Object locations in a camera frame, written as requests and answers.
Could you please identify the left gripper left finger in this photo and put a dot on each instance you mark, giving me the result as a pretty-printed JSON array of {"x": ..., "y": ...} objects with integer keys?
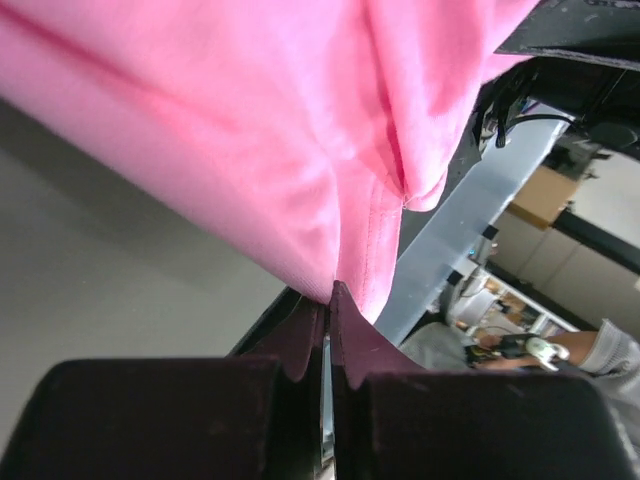
[{"x": 252, "y": 416}]

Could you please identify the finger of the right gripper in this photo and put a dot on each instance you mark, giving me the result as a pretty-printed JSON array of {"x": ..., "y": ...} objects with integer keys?
[{"x": 598, "y": 32}]

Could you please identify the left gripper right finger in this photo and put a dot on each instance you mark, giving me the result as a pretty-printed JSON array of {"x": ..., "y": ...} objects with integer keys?
[{"x": 394, "y": 419}]

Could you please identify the pink t-shirt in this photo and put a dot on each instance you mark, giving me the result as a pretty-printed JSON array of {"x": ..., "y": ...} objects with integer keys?
[{"x": 298, "y": 131}]

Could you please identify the grey-sleeved person forearm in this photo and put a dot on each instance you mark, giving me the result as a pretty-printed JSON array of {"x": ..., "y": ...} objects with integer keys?
[{"x": 608, "y": 352}]

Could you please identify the person hand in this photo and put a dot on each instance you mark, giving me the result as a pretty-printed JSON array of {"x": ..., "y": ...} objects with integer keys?
[{"x": 547, "y": 354}]

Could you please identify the cardboard boxes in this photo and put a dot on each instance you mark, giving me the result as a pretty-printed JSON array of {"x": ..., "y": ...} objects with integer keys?
[{"x": 543, "y": 197}]

